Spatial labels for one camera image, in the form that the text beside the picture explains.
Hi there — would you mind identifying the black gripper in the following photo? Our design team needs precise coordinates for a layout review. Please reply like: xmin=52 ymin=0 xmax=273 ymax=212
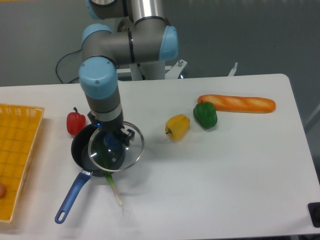
xmin=87 ymin=112 xmax=135 ymax=147

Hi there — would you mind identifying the glass pot lid blue knob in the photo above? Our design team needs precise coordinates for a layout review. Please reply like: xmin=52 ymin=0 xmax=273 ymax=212
xmin=87 ymin=121 xmax=145 ymax=173

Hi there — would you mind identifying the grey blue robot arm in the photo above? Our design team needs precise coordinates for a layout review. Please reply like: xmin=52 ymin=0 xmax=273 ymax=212
xmin=78 ymin=0 xmax=179 ymax=145

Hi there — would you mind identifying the green spring onion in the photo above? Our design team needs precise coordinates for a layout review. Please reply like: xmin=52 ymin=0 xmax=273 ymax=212
xmin=88 ymin=135 xmax=125 ymax=215

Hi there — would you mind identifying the yellow bell pepper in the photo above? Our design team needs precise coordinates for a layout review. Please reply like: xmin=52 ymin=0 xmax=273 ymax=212
xmin=165 ymin=114 xmax=190 ymax=142

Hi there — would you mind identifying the red bell pepper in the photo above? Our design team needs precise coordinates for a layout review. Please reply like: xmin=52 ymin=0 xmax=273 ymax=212
xmin=66 ymin=107 xmax=86 ymax=136

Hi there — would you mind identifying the green bell pepper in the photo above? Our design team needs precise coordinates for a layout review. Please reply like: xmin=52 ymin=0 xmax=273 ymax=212
xmin=192 ymin=101 xmax=218 ymax=129

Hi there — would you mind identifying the orange baguette bread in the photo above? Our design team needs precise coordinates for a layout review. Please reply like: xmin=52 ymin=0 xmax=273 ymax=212
xmin=197 ymin=94 xmax=276 ymax=114

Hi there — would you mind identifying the yellow woven basket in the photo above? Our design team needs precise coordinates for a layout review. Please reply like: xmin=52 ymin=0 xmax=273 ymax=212
xmin=0 ymin=103 xmax=45 ymax=223

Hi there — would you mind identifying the black box at table edge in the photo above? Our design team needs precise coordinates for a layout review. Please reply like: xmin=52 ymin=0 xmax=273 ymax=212
xmin=307 ymin=202 xmax=320 ymax=228

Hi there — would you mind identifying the dark saucepan blue handle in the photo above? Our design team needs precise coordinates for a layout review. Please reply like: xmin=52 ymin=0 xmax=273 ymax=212
xmin=54 ymin=122 xmax=126 ymax=224

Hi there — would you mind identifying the black cable on floor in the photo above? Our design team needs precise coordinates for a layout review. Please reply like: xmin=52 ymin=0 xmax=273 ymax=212
xmin=55 ymin=48 xmax=83 ymax=84

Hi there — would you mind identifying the white table leg bracket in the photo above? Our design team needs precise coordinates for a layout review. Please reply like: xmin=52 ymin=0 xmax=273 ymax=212
xmin=228 ymin=62 xmax=238 ymax=77

